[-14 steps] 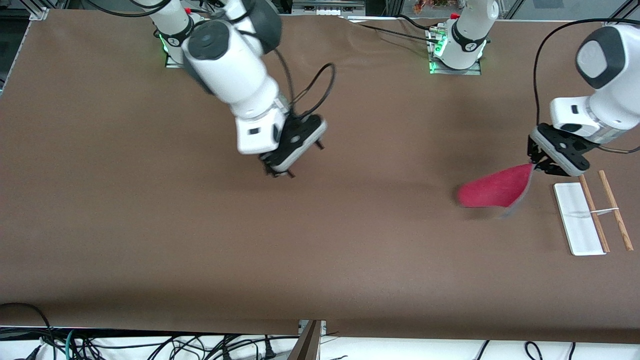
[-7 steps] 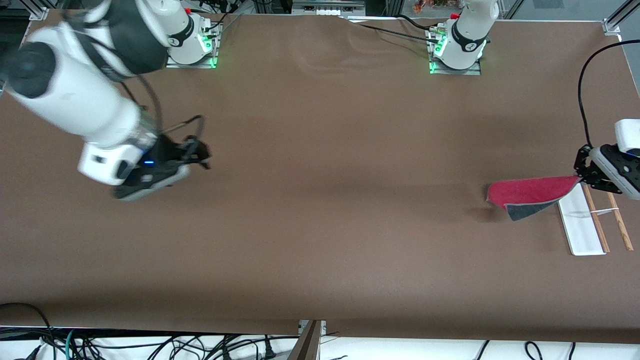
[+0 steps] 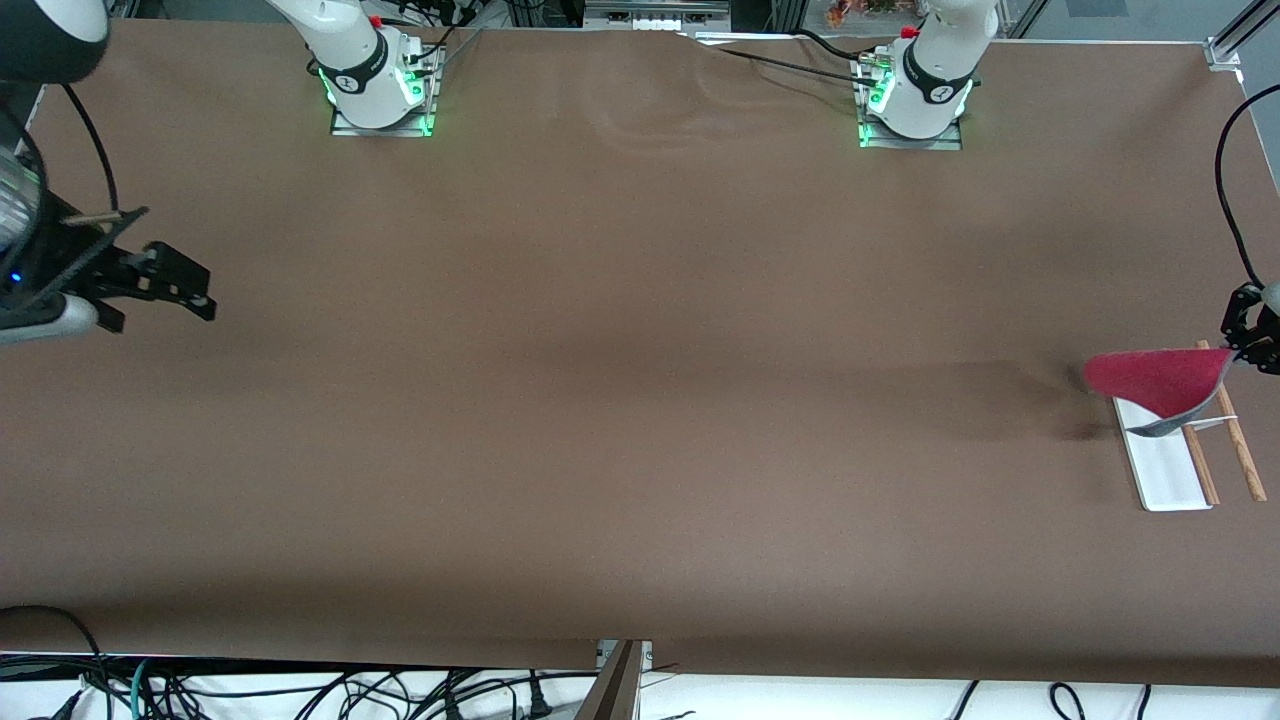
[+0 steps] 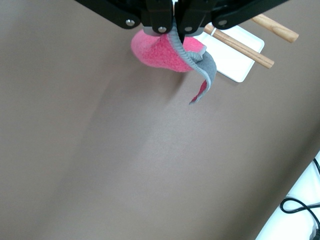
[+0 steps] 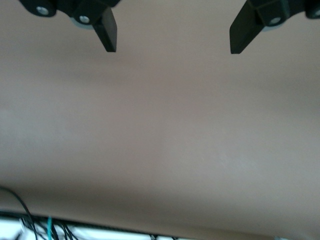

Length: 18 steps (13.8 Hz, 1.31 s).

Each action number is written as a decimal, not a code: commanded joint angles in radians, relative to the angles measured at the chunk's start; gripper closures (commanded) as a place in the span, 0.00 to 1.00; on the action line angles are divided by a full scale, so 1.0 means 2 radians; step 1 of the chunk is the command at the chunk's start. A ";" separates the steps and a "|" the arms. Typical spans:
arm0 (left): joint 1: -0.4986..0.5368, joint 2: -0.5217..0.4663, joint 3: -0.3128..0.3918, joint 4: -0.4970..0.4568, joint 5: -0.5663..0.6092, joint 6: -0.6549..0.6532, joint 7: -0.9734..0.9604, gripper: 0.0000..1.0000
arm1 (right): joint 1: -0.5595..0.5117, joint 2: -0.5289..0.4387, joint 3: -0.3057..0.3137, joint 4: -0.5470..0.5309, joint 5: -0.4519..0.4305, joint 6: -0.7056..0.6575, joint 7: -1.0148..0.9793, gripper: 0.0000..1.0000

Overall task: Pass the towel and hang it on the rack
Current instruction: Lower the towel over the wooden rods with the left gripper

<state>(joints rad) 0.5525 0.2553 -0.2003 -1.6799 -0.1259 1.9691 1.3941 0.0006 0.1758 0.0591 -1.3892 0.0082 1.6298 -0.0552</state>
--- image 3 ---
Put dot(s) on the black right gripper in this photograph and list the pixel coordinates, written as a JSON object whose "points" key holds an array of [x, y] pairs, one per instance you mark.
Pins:
{"points": [[72, 256]]}

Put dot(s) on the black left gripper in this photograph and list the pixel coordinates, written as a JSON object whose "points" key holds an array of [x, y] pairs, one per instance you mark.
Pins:
{"points": [[1246, 322]]}

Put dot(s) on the pink towel with grey back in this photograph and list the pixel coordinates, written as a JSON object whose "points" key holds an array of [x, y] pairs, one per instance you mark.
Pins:
{"points": [[1150, 380]]}

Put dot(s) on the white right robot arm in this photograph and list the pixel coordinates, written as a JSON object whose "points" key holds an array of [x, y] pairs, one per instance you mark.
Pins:
{"points": [[360, 70]]}

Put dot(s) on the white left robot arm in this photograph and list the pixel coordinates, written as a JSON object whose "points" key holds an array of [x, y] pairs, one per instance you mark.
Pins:
{"points": [[935, 70]]}

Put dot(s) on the wooden rack bar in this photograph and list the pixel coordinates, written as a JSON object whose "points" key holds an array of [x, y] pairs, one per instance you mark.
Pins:
{"points": [[1203, 470]]}

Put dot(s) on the wooden chopsticks pair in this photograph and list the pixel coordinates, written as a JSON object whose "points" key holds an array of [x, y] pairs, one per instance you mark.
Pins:
{"points": [[1242, 450]]}

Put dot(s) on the orange red plant decoration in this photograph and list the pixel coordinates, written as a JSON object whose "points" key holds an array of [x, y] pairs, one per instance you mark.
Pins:
{"points": [[860, 10]]}

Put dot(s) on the white socket strip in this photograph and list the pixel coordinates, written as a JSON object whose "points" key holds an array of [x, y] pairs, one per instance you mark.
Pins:
{"points": [[660, 23]]}

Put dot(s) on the black power plug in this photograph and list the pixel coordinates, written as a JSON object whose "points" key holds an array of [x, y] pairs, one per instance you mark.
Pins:
{"points": [[540, 705]]}

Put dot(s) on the metal rack bracket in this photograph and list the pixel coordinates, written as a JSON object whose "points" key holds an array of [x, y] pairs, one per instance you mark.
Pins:
{"points": [[1222, 420]]}

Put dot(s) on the white rack base plate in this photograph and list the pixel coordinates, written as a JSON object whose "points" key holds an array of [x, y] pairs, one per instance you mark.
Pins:
{"points": [[1165, 470]]}

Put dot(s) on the aluminium frame profile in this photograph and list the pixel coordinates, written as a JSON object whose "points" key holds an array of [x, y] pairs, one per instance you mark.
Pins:
{"points": [[1225, 50]]}

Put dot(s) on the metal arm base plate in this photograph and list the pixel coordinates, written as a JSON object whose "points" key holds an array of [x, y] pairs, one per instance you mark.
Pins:
{"points": [[420, 118], [945, 143]]}

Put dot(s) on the metal table frame beam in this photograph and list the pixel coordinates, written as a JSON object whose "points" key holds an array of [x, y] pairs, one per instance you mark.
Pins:
{"points": [[610, 690]]}

